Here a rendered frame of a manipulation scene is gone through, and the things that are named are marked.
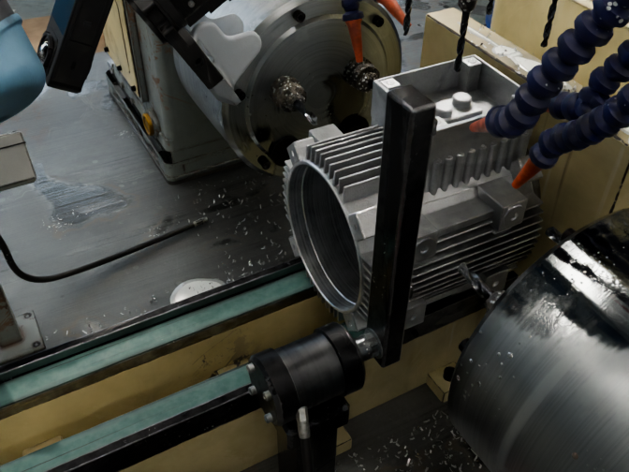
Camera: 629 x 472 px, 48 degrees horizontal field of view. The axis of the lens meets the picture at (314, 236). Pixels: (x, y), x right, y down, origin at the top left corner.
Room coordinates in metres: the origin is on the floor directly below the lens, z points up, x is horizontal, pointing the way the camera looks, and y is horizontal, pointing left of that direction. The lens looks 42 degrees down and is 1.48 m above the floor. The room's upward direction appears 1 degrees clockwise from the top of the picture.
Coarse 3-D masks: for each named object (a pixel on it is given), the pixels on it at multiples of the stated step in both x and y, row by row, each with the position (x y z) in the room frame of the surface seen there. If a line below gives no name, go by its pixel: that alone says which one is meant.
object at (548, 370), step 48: (576, 240) 0.36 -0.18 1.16; (624, 240) 0.35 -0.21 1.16; (480, 288) 0.40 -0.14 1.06; (528, 288) 0.33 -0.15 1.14; (576, 288) 0.32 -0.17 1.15; (624, 288) 0.31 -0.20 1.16; (480, 336) 0.32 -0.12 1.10; (528, 336) 0.30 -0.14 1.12; (576, 336) 0.29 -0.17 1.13; (624, 336) 0.28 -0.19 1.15; (480, 384) 0.30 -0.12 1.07; (528, 384) 0.28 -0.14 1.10; (576, 384) 0.27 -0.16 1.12; (624, 384) 0.25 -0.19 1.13; (480, 432) 0.28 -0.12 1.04; (528, 432) 0.26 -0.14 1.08; (576, 432) 0.24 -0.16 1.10; (624, 432) 0.23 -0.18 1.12
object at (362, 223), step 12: (300, 144) 0.57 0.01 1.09; (300, 156) 0.56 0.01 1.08; (528, 156) 0.55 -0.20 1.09; (516, 168) 0.54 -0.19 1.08; (348, 216) 0.47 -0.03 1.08; (360, 216) 0.46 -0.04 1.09; (372, 216) 0.46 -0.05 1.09; (360, 228) 0.45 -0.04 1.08; (372, 228) 0.46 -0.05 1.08; (360, 240) 0.45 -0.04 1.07; (516, 264) 0.54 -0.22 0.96; (348, 324) 0.46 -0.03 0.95; (360, 324) 0.45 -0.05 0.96
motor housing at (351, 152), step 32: (288, 160) 0.59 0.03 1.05; (320, 160) 0.52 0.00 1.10; (352, 160) 0.52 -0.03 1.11; (288, 192) 0.58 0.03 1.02; (320, 192) 0.60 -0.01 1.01; (352, 192) 0.49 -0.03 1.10; (448, 192) 0.52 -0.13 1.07; (320, 224) 0.58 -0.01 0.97; (448, 224) 0.48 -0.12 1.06; (480, 224) 0.50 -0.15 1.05; (320, 256) 0.56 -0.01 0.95; (352, 256) 0.56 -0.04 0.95; (448, 256) 0.47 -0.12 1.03; (480, 256) 0.49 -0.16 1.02; (512, 256) 0.51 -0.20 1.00; (320, 288) 0.52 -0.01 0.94; (352, 288) 0.52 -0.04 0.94; (416, 288) 0.46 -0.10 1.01; (448, 288) 0.48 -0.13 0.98
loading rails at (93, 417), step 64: (128, 320) 0.48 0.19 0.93; (192, 320) 0.49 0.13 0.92; (256, 320) 0.51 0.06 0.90; (320, 320) 0.55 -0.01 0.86; (448, 320) 0.51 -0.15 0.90; (0, 384) 0.41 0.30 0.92; (64, 384) 0.41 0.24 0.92; (128, 384) 0.44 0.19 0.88; (192, 384) 0.47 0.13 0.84; (384, 384) 0.47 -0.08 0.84; (448, 384) 0.49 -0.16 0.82; (0, 448) 0.37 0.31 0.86; (64, 448) 0.34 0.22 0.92; (128, 448) 0.34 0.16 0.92; (192, 448) 0.36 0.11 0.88; (256, 448) 0.39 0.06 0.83
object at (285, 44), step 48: (240, 0) 0.78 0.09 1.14; (288, 0) 0.74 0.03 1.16; (336, 0) 0.76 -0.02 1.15; (288, 48) 0.73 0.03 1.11; (336, 48) 0.76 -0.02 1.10; (384, 48) 0.80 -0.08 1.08; (192, 96) 0.80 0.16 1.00; (240, 96) 0.70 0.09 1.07; (288, 96) 0.70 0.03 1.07; (336, 96) 0.76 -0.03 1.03; (240, 144) 0.70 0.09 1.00; (288, 144) 0.72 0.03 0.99
